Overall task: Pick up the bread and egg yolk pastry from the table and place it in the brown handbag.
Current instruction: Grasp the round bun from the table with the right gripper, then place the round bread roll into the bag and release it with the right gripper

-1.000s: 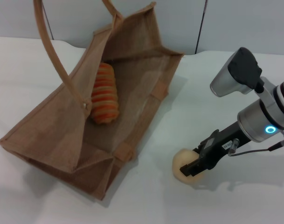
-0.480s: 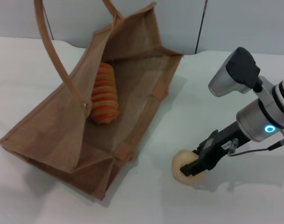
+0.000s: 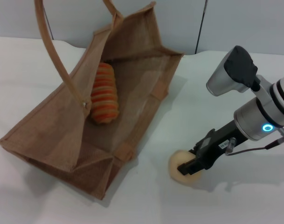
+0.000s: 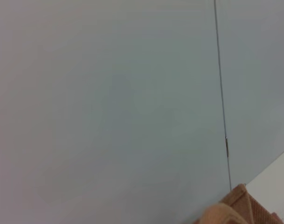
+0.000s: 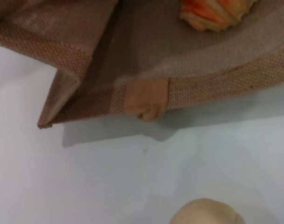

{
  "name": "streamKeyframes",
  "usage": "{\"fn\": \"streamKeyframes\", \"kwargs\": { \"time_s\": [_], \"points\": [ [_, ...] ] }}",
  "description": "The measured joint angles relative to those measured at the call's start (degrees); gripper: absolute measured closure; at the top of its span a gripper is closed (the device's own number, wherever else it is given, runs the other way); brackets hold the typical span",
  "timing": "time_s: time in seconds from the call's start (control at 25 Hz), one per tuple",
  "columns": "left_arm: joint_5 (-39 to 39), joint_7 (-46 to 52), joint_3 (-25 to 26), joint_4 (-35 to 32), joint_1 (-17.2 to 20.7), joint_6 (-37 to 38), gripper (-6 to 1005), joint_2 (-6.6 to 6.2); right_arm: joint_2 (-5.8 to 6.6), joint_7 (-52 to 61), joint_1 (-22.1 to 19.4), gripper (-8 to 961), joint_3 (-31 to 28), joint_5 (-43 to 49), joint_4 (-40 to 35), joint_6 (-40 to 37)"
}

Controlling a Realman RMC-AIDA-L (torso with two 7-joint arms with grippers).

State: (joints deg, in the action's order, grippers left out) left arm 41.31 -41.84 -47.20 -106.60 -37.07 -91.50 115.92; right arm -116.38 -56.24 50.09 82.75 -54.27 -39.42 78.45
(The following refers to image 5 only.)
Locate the brown jute tote bag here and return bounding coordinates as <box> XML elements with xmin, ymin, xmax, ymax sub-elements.
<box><xmin>0</xmin><ymin>0</ymin><xmax>284</xmax><ymax>130</ymax></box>

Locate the orange striped bread loaf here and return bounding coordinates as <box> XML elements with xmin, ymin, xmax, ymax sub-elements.
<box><xmin>180</xmin><ymin>0</ymin><xmax>259</xmax><ymax>32</ymax></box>

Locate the round pale egg yolk pastry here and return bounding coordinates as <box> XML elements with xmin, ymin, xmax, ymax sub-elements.
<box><xmin>169</xmin><ymin>198</ymin><xmax>246</xmax><ymax>224</ymax></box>

